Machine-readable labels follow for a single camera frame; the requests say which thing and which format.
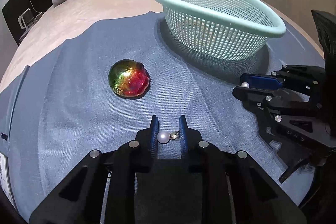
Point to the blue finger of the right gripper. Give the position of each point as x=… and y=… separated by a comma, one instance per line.
x=267, y=99
x=266, y=82

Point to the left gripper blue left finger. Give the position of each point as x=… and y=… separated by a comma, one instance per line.
x=135, y=156

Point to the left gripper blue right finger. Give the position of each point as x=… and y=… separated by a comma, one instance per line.
x=202, y=157

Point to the pearl earring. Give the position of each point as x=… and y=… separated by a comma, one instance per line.
x=164, y=137
x=245, y=85

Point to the mint green plastic basket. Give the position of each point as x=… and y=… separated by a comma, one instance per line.
x=223, y=29

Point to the iridescent glass dome paperweight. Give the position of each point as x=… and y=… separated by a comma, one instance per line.
x=128, y=78

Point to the blue grey cloth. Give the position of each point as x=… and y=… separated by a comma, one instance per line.
x=62, y=107

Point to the small dark blue cap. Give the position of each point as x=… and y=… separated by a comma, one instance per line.
x=4, y=136

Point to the beige bed blanket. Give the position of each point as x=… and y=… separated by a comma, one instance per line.
x=68, y=21

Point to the white bedside device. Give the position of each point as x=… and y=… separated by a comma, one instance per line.
x=26, y=20

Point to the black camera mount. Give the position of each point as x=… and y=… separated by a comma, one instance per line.
x=326, y=27

